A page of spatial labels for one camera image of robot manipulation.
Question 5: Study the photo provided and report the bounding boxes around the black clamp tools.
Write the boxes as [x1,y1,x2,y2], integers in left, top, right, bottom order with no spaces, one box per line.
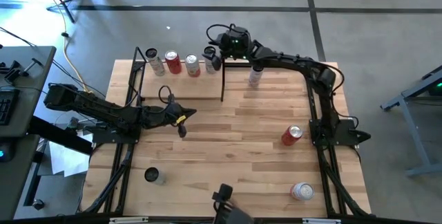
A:
[0,57,45,82]

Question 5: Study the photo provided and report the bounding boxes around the Celsius Peach Vibe can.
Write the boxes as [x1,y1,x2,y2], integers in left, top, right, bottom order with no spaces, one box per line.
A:
[144,47,166,77]
[248,65,265,88]

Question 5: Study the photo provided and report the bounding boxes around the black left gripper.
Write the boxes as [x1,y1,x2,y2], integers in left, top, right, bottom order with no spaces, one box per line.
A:
[140,102,198,139]

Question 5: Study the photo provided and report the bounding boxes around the dark grey desk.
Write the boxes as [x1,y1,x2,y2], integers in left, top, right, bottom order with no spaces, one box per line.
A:
[0,46,57,138]

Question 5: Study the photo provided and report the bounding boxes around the red Coca-Cola can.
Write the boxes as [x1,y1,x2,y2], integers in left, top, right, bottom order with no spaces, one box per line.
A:
[280,124,304,147]
[164,50,183,75]

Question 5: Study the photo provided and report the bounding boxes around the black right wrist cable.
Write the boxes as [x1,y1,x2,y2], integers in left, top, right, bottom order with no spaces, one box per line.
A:
[206,23,239,45]

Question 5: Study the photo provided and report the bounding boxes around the black keyboard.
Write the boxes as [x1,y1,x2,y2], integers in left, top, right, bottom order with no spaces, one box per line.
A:
[0,88,21,127]

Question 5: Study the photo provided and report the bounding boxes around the Celsius Arctic Vibe can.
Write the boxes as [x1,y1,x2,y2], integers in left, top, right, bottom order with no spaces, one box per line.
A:
[144,167,166,186]
[202,46,219,75]

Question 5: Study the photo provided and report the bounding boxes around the pink Spindrift can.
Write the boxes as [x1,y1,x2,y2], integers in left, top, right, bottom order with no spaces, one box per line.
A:
[184,53,202,78]
[290,182,315,201]

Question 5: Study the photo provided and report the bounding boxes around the black computer mouse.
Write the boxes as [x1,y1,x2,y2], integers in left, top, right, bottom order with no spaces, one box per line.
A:
[0,140,15,163]

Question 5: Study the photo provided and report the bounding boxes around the yellow cable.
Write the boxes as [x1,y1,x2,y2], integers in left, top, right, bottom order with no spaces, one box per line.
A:
[60,8,91,97]

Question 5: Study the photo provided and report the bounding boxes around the white paper sheets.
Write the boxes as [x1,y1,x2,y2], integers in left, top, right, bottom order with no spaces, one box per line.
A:
[48,132,93,178]

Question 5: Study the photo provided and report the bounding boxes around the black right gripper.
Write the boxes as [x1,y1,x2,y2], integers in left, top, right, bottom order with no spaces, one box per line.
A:
[201,26,256,72]

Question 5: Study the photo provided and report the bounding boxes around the black shelf end frame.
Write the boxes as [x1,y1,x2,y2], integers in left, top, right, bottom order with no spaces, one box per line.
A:
[133,46,148,95]

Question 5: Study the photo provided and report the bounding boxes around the grey metal cart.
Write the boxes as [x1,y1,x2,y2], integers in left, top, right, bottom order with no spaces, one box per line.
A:
[379,65,442,177]

